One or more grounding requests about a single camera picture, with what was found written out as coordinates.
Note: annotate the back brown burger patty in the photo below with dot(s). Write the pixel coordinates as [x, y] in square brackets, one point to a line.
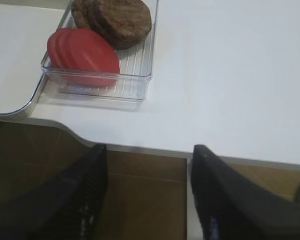
[80, 13]

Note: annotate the brown burger patty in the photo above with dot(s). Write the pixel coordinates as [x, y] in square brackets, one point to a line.
[122, 23]
[80, 13]

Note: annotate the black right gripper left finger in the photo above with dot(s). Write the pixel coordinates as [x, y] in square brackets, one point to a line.
[66, 207]

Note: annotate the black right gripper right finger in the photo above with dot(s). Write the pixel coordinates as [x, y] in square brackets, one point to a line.
[231, 207]

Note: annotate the silver metal tray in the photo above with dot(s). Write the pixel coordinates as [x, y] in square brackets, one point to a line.
[25, 26]

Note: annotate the front brown burger patty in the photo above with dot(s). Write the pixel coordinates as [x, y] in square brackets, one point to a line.
[122, 23]

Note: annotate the front red tomato slice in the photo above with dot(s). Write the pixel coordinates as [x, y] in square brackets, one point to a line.
[85, 50]

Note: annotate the clear patty and tomato container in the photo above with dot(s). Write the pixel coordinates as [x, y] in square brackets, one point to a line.
[130, 84]

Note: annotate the back red tomato slices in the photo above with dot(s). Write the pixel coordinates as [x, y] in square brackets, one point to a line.
[58, 49]

